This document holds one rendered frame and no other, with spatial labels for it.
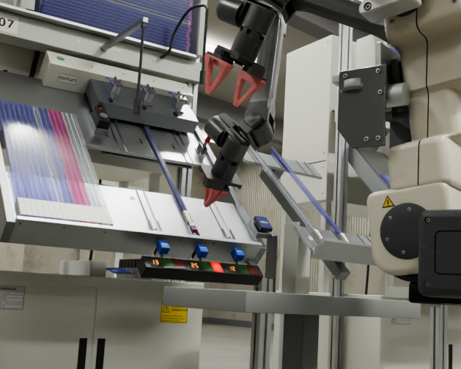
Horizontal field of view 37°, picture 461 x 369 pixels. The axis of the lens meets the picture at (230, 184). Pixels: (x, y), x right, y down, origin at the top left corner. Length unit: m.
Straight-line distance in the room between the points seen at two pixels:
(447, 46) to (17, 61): 1.42
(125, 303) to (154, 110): 0.60
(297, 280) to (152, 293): 0.43
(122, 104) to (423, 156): 1.07
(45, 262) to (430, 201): 10.91
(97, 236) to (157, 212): 0.22
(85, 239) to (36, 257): 10.25
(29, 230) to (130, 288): 0.52
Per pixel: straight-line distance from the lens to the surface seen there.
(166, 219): 1.81
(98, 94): 2.12
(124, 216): 1.75
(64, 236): 1.64
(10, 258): 10.63
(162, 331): 2.08
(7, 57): 2.34
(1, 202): 1.65
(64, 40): 2.24
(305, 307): 1.39
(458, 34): 1.40
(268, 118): 1.66
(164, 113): 2.18
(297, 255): 2.09
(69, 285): 1.96
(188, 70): 2.41
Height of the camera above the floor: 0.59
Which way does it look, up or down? 9 degrees up
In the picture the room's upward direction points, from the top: 3 degrees clockwise
